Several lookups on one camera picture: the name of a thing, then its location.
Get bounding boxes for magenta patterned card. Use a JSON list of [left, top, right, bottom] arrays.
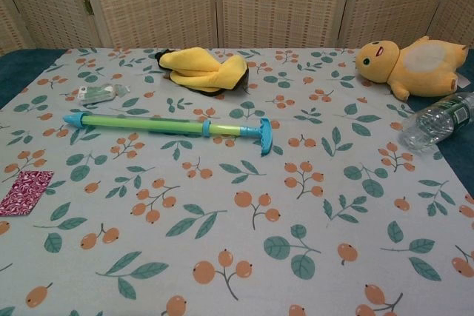
[[0, 170, 55, 218]]

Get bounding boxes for yellow black cloth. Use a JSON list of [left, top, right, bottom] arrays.
[[154, 47, 250, 97]]

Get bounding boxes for floral printed tablecloth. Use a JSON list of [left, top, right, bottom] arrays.
[[0, 47, 474, 316]]

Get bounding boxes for green blue water pump toy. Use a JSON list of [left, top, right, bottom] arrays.
[[62, 111, 273, 158]]

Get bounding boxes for woven folding screen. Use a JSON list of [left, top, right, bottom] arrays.
[[0, 0, 474, 57]]

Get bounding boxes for clear plastic water bottle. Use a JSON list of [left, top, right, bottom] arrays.
[[398, 90, 474, 151]]

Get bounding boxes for yellow plush toy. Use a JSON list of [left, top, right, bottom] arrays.
[[355, 36, 468, 102]]

